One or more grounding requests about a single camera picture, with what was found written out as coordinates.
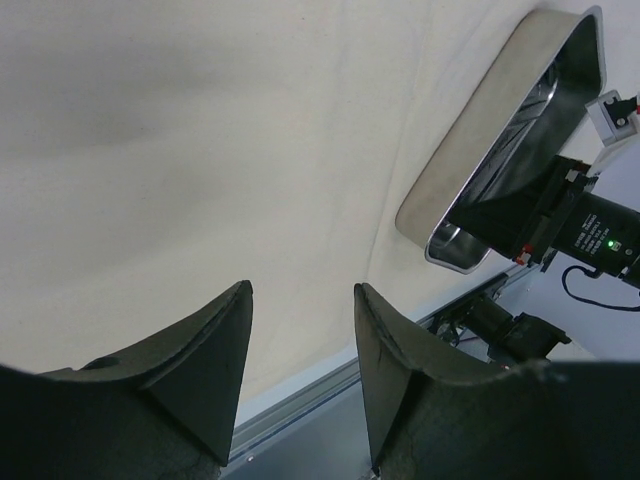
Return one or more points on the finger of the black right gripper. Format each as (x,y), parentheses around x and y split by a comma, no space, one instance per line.
(521,225)

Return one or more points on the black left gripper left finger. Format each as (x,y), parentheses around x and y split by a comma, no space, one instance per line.
(162,408)

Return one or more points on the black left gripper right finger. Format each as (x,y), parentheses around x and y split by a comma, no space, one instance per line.
(434,412)

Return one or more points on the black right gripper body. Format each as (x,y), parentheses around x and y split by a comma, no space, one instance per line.
(570,219)

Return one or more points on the stainless steel instrument tray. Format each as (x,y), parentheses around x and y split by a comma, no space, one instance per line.
(524,110)

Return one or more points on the beige cloth wrap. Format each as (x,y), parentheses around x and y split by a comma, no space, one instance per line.
(155,152)

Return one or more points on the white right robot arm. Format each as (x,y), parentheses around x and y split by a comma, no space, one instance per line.
(516,339)

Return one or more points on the aluminium front rail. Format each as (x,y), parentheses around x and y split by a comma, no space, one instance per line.
(313,427)

